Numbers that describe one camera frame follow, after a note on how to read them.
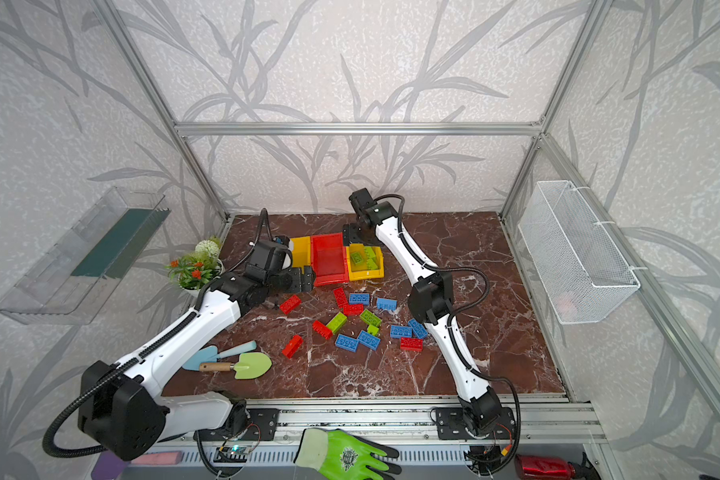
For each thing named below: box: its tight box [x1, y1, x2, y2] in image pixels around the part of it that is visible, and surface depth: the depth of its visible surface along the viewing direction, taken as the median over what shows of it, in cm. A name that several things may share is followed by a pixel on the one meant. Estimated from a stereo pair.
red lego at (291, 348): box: [282, 334, 304, 359], surface depth 87 cm
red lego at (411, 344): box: [400, 337, 424, 352], surface depth 88 cm
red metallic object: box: [515, 454, 576, 480], surface depth 67 cm
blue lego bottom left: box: [335, 334, 359, 353], surface depth 88 cm
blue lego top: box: [349, 293, 370, 305], surface depth 98 cm
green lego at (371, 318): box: [360, 309, 383, 327], surface depth 93 cm
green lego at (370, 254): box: [364, 246, 379, 269], surface depth 107 cm
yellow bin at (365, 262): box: [346, 243, 385, 281], surface depth 104 cm
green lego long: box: [326, 311, 347, 335], surface depth 91 cm
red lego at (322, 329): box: [312, 320, 333, 340], surface depth 90 cm
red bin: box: [310, 232, 349, 287], surface depth 107 cm
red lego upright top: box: [334, 287, 349, 309], surface depth 98 cm
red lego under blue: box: [343, 303, 365, 316], surface depth 95 cm
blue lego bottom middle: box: [358, 330, 381, 351], surface depth 88 cm
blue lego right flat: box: [390, 325, 413, 339], surface depth 91 cm
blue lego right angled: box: [408, 318, 428, 339], surface depth 90 cm
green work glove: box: [294, 428, 402, 480], surface depth 70 cm
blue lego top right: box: [377, 298, 398, 311], surface depth 95 cm
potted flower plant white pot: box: [165, 236, 224, 295], surface depth 90 cm
